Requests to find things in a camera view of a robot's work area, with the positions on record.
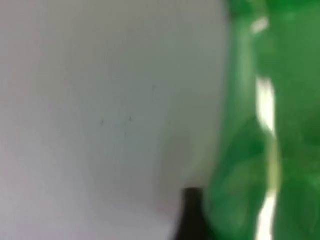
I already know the green plastic bottle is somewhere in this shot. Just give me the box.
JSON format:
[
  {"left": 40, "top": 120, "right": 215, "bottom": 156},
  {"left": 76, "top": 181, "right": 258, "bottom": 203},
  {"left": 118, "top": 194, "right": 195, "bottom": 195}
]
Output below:
[{"left": 203, "top": 0, "right": 320, "bottom": 240}]

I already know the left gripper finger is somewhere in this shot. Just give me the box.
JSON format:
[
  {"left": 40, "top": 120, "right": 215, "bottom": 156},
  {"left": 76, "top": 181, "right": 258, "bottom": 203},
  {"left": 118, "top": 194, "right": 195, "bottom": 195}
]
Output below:
[{"left": 174, "top": 187, "right": 210, "bottom": 240}]

